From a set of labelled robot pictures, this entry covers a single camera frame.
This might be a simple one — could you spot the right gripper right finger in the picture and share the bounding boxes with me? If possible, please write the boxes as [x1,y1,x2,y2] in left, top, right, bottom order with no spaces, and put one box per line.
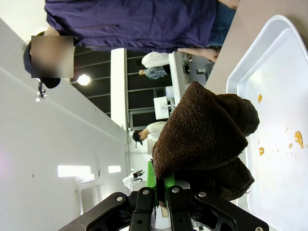
[164,174,270,231]

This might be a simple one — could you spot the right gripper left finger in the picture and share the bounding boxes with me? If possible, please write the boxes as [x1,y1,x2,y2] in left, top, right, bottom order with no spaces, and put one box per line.
[85,160,157,231]

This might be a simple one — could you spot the dark brown towel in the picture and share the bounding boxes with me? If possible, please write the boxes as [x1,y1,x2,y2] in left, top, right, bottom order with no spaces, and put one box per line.
[151,80,261,209]

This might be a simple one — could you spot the person's right forearm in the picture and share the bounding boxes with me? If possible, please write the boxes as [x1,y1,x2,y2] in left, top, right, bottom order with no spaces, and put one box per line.
[177,47,201,56]

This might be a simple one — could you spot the person's right hand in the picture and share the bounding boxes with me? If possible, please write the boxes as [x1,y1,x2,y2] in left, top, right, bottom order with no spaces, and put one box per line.
[199,47,220,63]

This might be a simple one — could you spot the person's left hand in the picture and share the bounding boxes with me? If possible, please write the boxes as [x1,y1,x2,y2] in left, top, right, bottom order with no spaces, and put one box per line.
[217,0,241,10]

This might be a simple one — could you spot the white ceiling air conditioner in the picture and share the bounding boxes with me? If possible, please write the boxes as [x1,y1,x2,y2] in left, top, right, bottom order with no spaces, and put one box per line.
[75,177,100,215]

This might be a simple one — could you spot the bystander black cap white shirt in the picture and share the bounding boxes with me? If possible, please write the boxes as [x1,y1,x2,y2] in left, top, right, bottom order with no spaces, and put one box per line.
[132,121,167,146]

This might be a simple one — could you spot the wide rectangular ceiling light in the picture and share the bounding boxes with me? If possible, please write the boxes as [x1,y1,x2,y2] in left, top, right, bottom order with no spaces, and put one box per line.
[57,165,92,178]

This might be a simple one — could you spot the white sign board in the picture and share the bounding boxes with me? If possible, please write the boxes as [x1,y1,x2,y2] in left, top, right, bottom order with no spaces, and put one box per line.
[154,96,175,121]

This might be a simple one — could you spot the white square column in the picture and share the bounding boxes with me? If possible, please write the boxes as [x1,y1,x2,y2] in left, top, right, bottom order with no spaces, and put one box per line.
[110,48,128,131]

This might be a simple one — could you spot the large orange sauce blob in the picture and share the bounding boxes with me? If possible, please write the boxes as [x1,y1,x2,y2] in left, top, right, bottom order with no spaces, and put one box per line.
[294,130,305,149]

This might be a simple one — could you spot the bystander blue patterned shirt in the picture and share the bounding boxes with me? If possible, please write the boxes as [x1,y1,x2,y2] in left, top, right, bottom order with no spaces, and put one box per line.
[139,67,168,80]

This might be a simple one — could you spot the round ceiling lamp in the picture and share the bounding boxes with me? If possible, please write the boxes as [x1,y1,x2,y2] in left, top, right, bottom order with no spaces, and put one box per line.
[77,73,91,87]

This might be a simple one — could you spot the bystander in white clothes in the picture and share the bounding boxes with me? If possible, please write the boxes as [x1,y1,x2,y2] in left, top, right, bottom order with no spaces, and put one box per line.
[141,51,170,69]

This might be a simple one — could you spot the white plastic tray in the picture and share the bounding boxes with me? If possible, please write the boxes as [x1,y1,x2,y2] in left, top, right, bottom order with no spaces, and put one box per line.
[226,14,308,231]

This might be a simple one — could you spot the person in navy jacket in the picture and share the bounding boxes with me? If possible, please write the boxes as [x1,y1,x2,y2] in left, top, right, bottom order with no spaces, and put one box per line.
[23,0,238,90]

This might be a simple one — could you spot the ceiling mounted camera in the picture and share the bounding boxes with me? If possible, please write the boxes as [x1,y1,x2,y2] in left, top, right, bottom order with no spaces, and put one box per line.
[35,81,48,103]

